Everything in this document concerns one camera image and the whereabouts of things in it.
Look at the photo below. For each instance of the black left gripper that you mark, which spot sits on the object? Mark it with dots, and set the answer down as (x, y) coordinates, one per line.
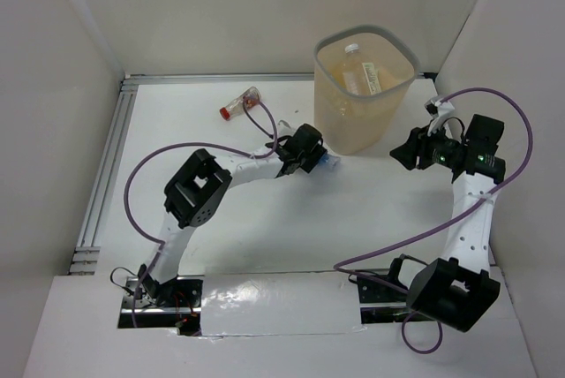
(312, 154)

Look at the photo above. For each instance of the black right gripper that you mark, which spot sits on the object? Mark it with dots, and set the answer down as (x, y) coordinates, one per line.
(418, 144)

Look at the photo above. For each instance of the blue label plastic bottle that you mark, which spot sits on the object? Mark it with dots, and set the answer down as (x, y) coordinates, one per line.
(329, 162)

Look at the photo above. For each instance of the white label clear bottle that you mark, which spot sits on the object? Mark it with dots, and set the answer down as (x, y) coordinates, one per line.
(357, 73)

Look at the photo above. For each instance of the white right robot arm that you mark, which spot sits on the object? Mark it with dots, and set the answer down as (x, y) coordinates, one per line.
(456, 289)

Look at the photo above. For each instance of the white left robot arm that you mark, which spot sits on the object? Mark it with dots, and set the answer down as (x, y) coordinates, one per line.
(196, 190)

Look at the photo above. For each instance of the beige ribbed plastic bin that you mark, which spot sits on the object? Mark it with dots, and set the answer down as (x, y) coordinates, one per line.
(350, 123)

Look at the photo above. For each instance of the red cap small bottle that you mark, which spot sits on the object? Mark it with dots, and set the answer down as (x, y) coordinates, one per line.
(248, 99)

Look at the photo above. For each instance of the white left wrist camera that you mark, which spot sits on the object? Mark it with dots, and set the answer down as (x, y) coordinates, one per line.
(284, 126)

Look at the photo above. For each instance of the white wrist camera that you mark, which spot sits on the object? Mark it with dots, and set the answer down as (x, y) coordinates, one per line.
(440, 111)
(284, 126)

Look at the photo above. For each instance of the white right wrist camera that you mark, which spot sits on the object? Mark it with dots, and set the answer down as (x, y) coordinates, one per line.
(440, 111)

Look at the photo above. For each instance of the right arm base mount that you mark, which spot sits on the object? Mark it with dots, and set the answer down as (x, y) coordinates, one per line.
(380, 303)

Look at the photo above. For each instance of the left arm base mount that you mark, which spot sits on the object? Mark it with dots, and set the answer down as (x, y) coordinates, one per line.
(179, 310)

